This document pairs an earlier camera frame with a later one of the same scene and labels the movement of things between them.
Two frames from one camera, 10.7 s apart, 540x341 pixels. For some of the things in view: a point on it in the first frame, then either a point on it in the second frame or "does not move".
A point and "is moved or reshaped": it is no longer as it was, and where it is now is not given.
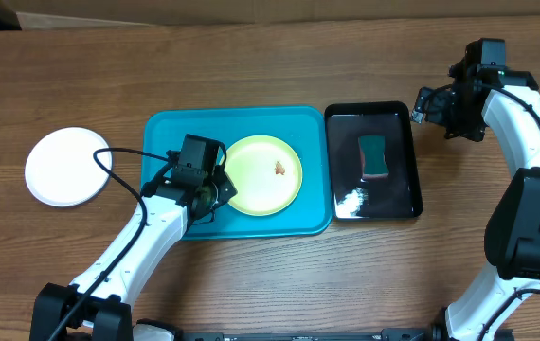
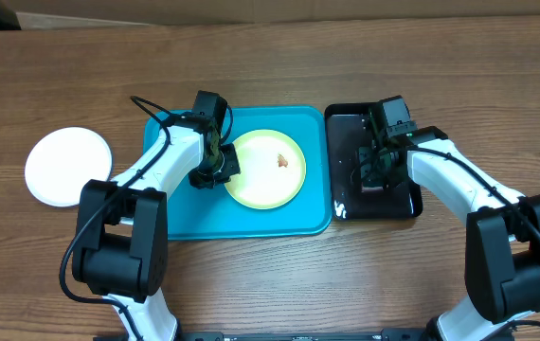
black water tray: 353,197 does not move
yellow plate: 266,172 is moved or reshaped
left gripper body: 222,186 -> 217,170
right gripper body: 434,107 -> 374,167
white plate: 61,169 does not move
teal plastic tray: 307,128 does not move
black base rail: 401,334 does not move
